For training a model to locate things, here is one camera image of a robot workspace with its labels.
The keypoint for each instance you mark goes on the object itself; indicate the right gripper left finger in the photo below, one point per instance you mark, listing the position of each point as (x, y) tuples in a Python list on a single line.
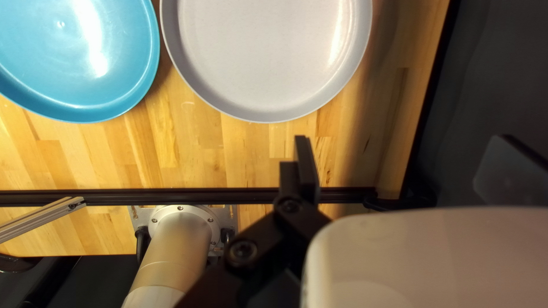
[(299, 184)]

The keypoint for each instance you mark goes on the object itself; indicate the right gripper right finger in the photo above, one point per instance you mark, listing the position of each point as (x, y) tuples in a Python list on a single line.
[(513, 175)]

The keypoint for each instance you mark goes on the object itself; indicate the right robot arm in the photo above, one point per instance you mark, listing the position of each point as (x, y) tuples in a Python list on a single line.
[(171, 256)]

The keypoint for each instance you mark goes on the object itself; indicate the grey round plate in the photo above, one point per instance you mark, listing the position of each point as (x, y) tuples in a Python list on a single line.
[(265, 55)]

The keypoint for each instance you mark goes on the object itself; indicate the teal round plate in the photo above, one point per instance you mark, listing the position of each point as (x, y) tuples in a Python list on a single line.
[(64, 55)]

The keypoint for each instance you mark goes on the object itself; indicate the black frame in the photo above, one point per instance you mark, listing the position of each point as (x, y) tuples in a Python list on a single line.
[(171, 196)]

